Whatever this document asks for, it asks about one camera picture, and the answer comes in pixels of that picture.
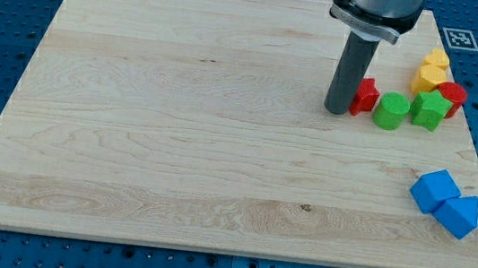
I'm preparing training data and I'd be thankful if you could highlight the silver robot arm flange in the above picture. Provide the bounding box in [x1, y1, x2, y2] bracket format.
[330, 0, 425, 45]

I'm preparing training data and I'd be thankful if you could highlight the green cylinder block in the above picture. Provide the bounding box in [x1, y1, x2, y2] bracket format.
[372, 91, 411, 131]

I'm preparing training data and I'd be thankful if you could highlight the white fiducial marker tag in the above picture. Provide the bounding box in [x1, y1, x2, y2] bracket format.
[443, 27, 478, 52]

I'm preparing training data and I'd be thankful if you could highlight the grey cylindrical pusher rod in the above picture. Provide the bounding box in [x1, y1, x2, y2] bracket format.
[324, 31, 379, 115]

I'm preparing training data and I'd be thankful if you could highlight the red cylinder block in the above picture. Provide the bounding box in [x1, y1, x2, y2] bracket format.
[438, 82, 468, 119]

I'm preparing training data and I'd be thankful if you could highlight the blue cube block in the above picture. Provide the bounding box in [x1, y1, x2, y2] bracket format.
[409, 169, 462, 214]

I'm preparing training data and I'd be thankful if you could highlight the yellow hexagon block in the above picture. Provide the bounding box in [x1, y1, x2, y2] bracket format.
[410, 65, 448, 95]

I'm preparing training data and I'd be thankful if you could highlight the red star block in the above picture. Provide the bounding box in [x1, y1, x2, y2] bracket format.
[349, 78, 380, 116]

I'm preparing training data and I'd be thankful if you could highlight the blue triangle block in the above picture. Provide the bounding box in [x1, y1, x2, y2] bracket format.
[432, 195, 478, 239]

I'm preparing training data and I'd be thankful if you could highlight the green star block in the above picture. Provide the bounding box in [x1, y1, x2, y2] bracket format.
[410, 90, 453, 132]

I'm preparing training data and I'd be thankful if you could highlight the yellow heart block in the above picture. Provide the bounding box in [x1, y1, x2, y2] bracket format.
[422, 48, 450, 70]

